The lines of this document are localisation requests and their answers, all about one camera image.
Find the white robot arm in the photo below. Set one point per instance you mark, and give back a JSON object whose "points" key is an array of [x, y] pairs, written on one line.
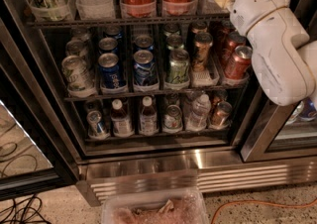
{"points": [[284, 58]]}

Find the red can middle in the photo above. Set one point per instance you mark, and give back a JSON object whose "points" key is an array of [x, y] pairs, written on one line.
{"points": [[233, 40]]}

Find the gold brown can front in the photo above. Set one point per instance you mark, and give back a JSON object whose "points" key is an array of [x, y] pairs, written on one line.
{"points": [[202, 44]]}

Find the red can front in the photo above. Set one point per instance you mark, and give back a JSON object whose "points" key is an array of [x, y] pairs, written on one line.
{"points": [[239, 62]]}

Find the copper can bottom shelf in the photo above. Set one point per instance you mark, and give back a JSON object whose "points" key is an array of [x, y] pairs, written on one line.
{"points": [[219, 118]]}

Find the clear water bottle bottom shelf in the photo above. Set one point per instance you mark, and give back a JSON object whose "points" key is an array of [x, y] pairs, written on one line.
{"points": [[197, 117]]}

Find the blue can behind right door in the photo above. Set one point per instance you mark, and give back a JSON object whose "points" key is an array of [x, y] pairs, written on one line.
{"points": [[309, 112]]}

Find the blue Pepsi can front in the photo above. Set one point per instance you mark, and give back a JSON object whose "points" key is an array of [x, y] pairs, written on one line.
{"points": [[112, 75]]}

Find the silver can bottom shelf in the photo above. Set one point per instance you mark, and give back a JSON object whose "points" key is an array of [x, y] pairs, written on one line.
{"points": [[172, 119]]}

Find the stainless steel fridge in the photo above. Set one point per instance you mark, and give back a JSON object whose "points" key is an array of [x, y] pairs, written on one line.
{"points": [[256, 149]]}

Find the white green can front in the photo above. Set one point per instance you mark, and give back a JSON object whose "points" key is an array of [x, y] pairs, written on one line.
{"points": [[79, 80]]}

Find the blue can bottom shelf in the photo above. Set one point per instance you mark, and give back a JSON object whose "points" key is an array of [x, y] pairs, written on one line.
{"points": [[97, 127]]}

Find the open glass fridge door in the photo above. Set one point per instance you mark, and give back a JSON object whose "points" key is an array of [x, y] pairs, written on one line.
{"points": [[20, 142]]}

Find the brown juice bottle right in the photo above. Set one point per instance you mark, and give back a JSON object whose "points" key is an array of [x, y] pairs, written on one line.
{"points": [[148, 117]]}

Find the brown juice bottle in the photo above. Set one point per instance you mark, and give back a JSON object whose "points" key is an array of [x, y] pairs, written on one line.
{"points": [[148, 117], [122, 123]]}

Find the brown juice bottle left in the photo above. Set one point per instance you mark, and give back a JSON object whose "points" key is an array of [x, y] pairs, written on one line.
{"points": [[122, 123]]}

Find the clear plastic bin on floor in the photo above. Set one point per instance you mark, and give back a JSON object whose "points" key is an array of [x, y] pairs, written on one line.
{"points": [[169, 206]]}

